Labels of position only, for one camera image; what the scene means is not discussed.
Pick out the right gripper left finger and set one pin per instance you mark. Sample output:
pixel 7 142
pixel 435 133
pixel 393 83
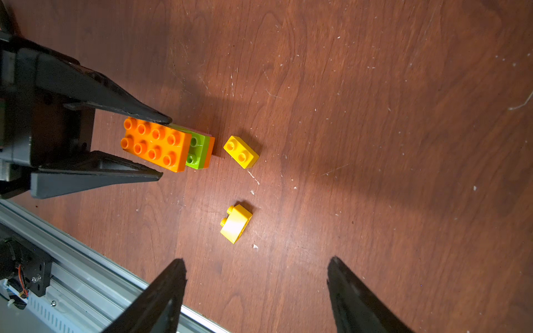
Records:
pixel 158 307

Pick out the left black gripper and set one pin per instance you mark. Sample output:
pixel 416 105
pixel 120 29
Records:
pixel 40 136

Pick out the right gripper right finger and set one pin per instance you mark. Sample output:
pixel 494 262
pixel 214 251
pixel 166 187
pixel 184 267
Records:
pixel 355 307

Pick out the orange lego brick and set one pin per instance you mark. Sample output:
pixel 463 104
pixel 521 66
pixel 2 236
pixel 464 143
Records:
pixel 209 152
pixel 161 145

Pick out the yellow lego brick front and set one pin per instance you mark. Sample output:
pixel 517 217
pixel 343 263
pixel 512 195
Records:
pixel 234 225

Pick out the long green lego brick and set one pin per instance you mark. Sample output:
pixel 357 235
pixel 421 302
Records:
pixel 198 146

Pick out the small yellow lego brick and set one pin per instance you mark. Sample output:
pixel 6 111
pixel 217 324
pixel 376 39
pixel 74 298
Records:
pixel 241 152

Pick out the aluminium rail frame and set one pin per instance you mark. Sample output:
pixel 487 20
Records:
pixel 87 291

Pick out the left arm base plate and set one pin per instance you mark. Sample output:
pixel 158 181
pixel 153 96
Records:
pixel 25 269

